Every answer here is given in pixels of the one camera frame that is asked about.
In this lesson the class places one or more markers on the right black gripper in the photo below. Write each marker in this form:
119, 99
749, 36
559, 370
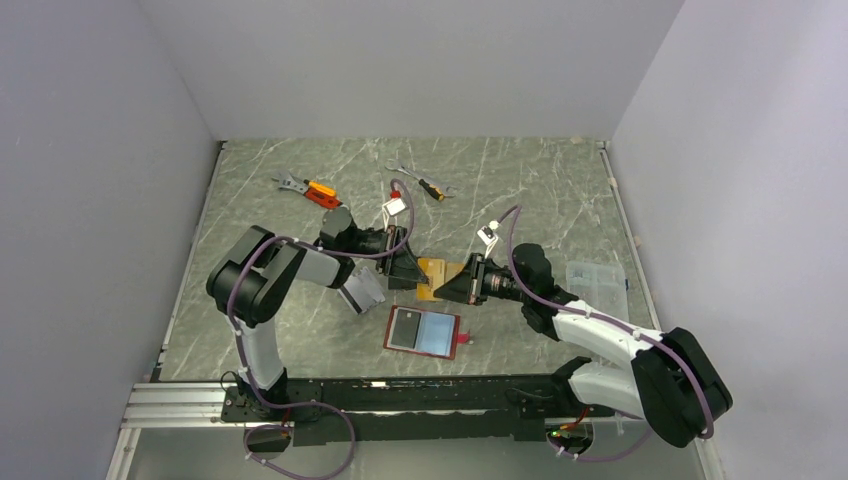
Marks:
468, 286

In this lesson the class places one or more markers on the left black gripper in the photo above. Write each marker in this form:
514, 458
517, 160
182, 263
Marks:
401, 264

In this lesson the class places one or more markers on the orange gold card stack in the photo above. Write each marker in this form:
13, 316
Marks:
438, 271

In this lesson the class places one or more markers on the silver VIP card stack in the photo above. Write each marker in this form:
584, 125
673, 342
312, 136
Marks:
362, 291

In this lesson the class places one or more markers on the red leather card holder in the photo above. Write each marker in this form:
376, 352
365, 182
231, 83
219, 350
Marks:
438, 335

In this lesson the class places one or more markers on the single black VIP card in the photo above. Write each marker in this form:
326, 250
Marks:
404, 329

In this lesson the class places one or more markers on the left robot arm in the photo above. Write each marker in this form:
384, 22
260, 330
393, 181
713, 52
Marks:
251, 282

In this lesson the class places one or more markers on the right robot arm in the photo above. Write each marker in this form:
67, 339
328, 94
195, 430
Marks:
664, 378

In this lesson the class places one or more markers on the orange red adjustable wrench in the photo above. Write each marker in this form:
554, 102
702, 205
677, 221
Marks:
319, 194

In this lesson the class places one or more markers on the clear plastic parts box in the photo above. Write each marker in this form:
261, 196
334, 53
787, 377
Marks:
603, 287

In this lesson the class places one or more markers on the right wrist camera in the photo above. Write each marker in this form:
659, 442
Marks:
488, 234

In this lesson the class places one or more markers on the black yellow handled wrench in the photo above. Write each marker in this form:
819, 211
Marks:
436, 190

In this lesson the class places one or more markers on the black aluminium base frame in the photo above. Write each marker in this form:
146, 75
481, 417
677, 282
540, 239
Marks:
521, 407

